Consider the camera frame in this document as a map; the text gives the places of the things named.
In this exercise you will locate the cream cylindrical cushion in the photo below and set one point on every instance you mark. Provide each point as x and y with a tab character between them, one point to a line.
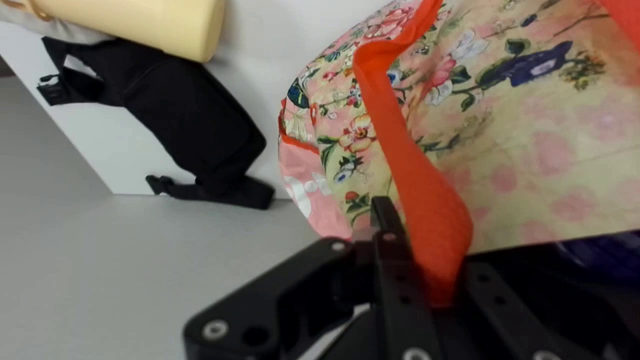
145	22

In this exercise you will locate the grey cloth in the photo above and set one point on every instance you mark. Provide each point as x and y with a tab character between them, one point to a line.
60	31

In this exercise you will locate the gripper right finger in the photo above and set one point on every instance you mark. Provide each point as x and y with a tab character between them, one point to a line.
510	310

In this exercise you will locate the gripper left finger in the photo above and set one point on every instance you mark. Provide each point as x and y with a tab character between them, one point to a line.
400	300

